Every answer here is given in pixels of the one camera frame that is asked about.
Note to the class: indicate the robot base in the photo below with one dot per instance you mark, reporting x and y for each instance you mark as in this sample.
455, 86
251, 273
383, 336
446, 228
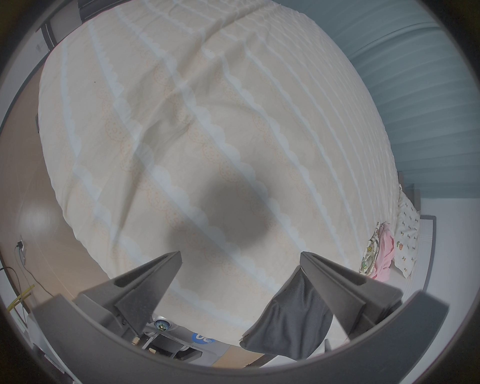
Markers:
176, 333

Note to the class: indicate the pink garment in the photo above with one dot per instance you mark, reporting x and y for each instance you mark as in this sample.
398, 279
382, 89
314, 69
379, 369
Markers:
386, 255

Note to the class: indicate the bed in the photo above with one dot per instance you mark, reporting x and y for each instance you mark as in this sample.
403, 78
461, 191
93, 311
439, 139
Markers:
187, 131

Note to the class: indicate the white printed garment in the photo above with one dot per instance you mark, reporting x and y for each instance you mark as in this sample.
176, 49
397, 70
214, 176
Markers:
368, 258

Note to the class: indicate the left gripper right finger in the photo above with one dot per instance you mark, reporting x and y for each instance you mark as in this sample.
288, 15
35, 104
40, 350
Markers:
348, 292

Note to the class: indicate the white printed pillow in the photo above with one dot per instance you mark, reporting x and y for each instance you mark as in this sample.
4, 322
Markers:
407, 240

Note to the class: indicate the black T-shirt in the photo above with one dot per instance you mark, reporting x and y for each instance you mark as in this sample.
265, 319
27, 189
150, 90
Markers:
292, 326

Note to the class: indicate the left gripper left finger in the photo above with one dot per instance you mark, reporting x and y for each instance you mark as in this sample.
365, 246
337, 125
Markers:
138, 296

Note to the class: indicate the blue-green curtain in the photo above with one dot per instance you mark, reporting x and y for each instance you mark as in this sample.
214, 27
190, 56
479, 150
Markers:
356, 15
431, 112

